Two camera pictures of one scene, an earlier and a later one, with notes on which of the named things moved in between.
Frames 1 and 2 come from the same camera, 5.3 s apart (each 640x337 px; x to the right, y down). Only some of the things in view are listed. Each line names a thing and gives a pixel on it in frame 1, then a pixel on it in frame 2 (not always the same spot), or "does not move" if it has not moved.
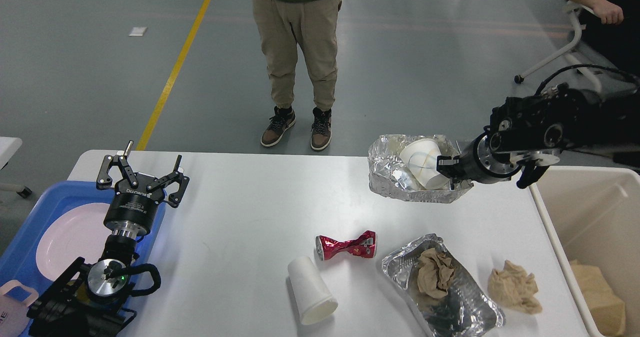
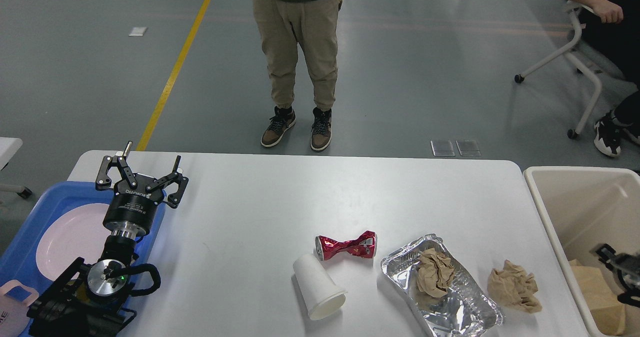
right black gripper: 479,162 -> 628,264
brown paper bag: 607,310 does not move
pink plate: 77,230 does not move
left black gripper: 131,212 does not move
